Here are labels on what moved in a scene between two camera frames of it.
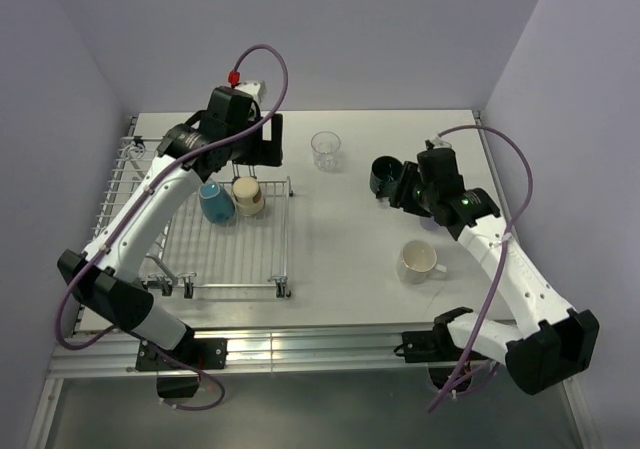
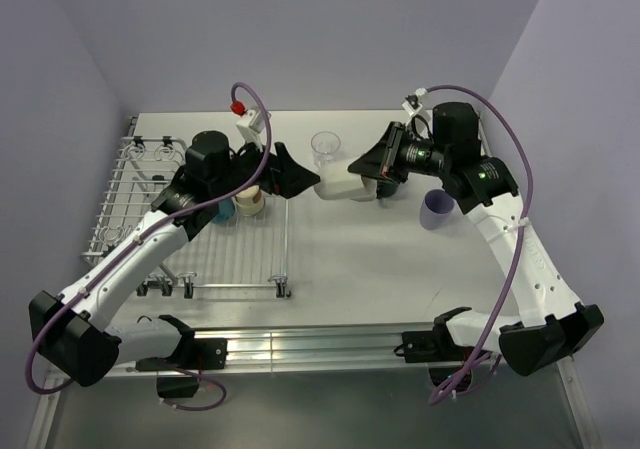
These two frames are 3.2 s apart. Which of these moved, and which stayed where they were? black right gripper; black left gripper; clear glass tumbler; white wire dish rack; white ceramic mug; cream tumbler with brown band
Moved: black right gripper; black left gripper; white ceramic mug
Stayed: cream tumbler with brown band; clear glass tumbler; white wire dish rack
